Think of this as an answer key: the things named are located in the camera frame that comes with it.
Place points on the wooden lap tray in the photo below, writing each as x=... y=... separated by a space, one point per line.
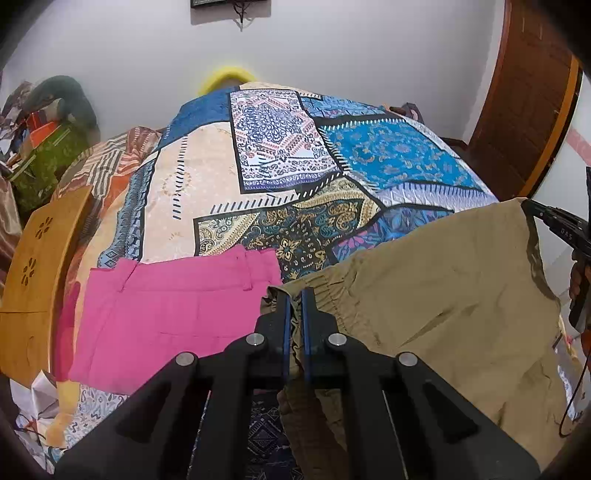
x=34 y=286

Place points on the grey-green plush toy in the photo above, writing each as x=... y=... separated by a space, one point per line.
x=61 y=98

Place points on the pink folded pants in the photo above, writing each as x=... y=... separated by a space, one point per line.
x=136 y=317

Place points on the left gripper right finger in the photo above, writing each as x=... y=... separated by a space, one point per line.
x=333 y=360

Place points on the yellow pillow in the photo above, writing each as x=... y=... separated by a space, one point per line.
x=224 y=76

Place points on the person's right hand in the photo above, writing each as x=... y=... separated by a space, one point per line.
x=578 y=273

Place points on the wall mounted black monitor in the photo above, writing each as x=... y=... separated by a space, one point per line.
x=206 y=3

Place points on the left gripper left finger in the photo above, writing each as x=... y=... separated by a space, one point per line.
x=226 y=384

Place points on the green patterned bag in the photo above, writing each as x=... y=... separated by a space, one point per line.
x=48 y=152

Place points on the brown wooden door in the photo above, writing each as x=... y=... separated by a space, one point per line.
x=532 y=96

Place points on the patchwork patterned bedsheet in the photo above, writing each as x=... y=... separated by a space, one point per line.
x=313 y=177

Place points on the khaki olive pants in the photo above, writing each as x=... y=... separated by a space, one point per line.
x=468 y=295

